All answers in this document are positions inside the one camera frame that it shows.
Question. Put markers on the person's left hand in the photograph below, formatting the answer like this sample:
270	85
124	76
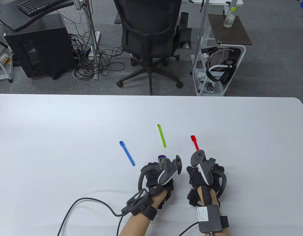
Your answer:
151	172

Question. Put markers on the person's right hand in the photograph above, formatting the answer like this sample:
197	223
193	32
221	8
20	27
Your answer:
194	177

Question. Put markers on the purple measuring spoon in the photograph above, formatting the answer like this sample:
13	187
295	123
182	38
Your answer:
161	156

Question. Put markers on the blue measuring spoon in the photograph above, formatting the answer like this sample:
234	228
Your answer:
128	154

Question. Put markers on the red measuring spoon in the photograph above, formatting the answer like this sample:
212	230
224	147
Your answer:
195	143

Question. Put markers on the lime green measuring spoon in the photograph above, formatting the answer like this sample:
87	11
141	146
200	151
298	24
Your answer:
161	135

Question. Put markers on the person's left forearm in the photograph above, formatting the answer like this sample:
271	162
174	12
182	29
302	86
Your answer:
134	226

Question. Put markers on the person's right forearm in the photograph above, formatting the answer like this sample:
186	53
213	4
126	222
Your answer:
206	194

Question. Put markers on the black wrist box with label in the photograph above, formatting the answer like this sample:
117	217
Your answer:
210	218

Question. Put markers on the black mesh office chair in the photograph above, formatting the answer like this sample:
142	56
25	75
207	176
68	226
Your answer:
149	29

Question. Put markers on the brown side table top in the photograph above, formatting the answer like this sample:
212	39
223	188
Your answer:
232	34

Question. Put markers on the clear bottle with green cap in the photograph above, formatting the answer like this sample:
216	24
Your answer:
228	21

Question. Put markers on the black computer tower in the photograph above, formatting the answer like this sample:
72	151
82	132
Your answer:
43	54

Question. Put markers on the small white trolley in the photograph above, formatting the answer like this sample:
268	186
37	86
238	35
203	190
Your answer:
4	76

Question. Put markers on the white desk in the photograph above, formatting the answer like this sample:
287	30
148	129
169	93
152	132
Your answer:
215	2

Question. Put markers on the black keyboard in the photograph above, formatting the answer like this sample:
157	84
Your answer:
36	6

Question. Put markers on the black curved desk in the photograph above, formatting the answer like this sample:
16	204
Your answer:
8	19

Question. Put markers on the aluminium frame post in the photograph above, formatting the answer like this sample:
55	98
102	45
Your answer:
90	32
203	24

